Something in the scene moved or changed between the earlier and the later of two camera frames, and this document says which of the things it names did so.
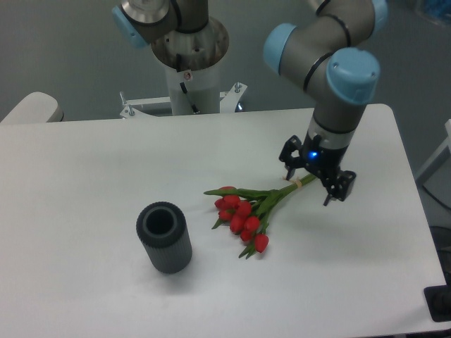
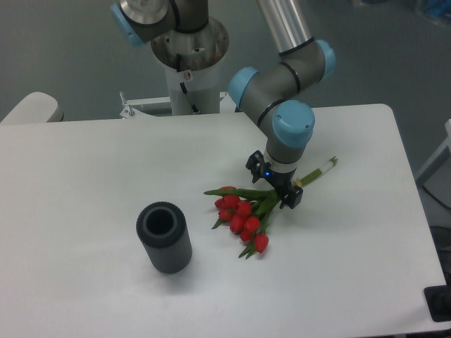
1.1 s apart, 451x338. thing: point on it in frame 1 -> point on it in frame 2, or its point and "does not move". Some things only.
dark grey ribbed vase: x=163 y=227 does not move
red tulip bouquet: x=247 y=211 does not move
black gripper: x=325 y=162 -> x=280 y=181
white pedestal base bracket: x=227 y=101 does not move
